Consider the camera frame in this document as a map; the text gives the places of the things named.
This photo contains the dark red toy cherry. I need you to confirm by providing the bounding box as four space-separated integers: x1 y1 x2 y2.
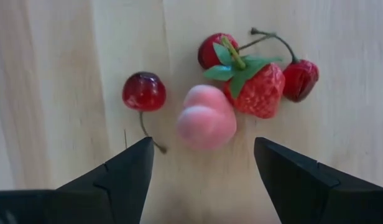
197 27 277 70

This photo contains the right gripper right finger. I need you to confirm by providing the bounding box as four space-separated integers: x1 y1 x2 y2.
254 137 383 224

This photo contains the small pink toy peach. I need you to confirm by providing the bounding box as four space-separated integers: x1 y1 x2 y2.
177 84 238 152

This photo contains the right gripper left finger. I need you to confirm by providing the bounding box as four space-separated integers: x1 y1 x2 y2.
0 136 155 224

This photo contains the red toy strawberry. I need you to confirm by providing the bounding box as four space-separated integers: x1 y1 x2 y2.
202 35 286 120

